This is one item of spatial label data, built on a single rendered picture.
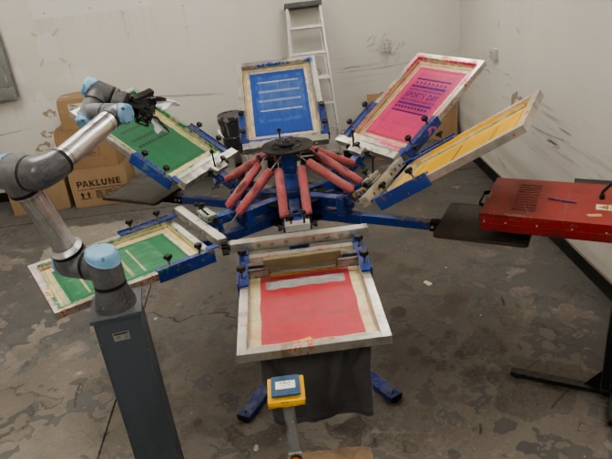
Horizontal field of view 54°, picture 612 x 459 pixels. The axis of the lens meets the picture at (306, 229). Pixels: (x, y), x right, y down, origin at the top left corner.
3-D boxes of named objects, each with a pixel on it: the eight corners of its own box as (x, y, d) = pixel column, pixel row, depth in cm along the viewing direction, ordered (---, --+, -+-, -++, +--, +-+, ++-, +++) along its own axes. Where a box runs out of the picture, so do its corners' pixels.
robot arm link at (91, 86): (78, 99, 225) (86, 80, 228) (107, 110, 229) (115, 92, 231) (79, 90, 218) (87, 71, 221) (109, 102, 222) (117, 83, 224)
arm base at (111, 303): (94, 319, 216) (86, 296, 212) (96, 298, 229) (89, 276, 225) (137, 310, 219) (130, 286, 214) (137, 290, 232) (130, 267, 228)
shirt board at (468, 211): (537, 223, 317) (538, 209, 313) (526, 260, 285) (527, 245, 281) (310, 201, 374) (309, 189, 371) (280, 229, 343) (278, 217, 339)
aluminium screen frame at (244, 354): (392, 343, 225) (392, 335, 224) (238, 363, 224) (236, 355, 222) (360, 247, 296) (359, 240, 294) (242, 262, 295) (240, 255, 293)
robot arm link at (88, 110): (93, 120, 214) (103, 95, 217) (68, 120, 218) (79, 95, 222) (106, 132, 220) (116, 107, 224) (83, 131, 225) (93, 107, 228)
